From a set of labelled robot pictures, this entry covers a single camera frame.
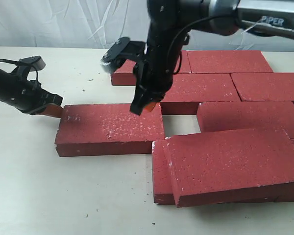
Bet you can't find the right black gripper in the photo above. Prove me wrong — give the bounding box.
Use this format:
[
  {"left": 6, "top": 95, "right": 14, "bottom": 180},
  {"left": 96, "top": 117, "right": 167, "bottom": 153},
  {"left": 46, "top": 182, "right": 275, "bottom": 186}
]
[{"left": 130, "top": 16, "right": 187, "bottom": 115}]

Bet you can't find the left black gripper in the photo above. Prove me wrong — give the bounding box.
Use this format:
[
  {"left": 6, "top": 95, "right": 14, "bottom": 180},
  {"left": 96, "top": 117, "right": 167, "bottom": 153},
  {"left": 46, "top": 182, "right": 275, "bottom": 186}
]
[{"left": 0, "top": 65, "right": 63, "bottom": 118}]

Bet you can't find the red brick with white scuffs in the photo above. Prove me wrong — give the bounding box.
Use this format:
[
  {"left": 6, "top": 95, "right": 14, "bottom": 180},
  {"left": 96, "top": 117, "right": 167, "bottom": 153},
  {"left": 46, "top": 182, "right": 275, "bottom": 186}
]
[{"left": 55, "top": 103, "right": 165, "bottom": 157}]

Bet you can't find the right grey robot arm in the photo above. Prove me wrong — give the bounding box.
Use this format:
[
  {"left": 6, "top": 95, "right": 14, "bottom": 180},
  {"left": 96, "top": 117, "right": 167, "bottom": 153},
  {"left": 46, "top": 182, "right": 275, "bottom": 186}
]
[{"left": 130, "top": 0, "right": 294, "bottom": 115}]

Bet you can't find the third row red brick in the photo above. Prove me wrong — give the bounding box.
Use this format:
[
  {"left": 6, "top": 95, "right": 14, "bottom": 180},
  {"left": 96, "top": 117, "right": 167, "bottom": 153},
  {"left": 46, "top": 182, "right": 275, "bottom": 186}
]
[{"left": 196, "top": 101, "right": 294, "bottom": 139}]

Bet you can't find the second row right red brick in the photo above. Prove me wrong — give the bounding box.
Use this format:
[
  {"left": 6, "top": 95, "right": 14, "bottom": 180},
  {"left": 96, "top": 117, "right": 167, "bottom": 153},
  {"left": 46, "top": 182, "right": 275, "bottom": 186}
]
[{"left": 231, "top": 72, "right": 294, "bottom": 104}]

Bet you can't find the large front tilted red brick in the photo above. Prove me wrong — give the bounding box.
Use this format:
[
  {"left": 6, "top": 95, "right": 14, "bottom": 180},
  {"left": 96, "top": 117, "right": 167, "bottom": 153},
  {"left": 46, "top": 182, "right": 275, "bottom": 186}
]
[{"left": 164, "top": 128, "right": 294, "bottom": 207}]

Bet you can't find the white fabric backdrop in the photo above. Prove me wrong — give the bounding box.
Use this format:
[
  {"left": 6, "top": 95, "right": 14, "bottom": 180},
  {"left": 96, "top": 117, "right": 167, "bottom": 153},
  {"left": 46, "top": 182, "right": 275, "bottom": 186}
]
[{"left": 0, "top": 0, "right": 294, "bottom": 52}]

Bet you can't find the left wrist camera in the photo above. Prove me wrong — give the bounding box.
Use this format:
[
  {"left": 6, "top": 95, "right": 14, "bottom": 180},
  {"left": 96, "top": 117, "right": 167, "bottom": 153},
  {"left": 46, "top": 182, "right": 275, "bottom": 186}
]
[{"left": 14, "top": 56, "right": 46, "bottom": 71}]

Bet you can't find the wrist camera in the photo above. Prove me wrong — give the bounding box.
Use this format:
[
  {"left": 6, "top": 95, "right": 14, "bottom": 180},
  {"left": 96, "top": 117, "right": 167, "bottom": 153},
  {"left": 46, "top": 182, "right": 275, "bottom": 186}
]
[
  {"left": 14, "top": 56, "right": 46, "bottom": 71},
  {"left": 100, "top": 37, "right": 146, "bottom": 74}
]

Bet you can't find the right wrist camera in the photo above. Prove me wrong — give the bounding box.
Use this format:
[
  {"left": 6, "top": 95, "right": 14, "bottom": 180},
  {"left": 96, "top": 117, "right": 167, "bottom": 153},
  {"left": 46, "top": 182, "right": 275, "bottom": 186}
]
[{"left": 100, "top": 37, "right": 146, "bottom": 74}]

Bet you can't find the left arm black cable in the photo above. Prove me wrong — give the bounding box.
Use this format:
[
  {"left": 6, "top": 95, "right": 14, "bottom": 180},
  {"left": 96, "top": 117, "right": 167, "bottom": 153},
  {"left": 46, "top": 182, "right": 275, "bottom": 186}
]
[{"left": 0, "top": 58, "right": 40, "bottom": 84}]

